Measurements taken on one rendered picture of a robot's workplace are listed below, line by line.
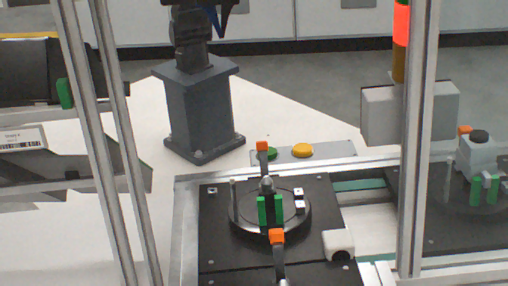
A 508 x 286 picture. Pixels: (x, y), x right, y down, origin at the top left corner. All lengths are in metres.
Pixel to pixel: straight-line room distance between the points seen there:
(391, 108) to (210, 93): 0.63
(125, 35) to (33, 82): 3.56
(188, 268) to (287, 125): 0.66
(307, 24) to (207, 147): 2.75
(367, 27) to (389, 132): 3.31
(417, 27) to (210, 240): 0.48
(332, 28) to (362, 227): 3.08
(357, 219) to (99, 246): 0.49
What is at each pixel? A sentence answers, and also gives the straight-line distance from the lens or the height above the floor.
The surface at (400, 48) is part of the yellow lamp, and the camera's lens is 0.79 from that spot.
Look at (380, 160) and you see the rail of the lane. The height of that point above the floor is 0.96.
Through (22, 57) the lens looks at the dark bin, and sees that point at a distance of 0.77.
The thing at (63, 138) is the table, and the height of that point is 0.86.
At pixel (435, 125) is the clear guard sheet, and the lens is 0.83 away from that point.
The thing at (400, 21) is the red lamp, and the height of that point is 1.34.
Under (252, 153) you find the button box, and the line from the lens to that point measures 1.25.
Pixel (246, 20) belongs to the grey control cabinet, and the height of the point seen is 0.26.
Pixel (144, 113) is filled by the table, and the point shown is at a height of 0.86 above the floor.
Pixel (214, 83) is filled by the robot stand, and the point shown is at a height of 1.04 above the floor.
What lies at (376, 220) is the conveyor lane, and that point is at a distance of 1.13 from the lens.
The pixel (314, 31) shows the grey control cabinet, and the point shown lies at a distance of 4.13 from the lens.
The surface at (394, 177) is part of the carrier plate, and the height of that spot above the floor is 0.97.
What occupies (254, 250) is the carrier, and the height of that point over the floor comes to 0.97.
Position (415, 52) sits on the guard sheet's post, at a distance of 0.77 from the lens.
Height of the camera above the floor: 1.61
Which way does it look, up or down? 30 degrees down
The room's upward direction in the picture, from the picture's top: 5 degrees counter-clockwise
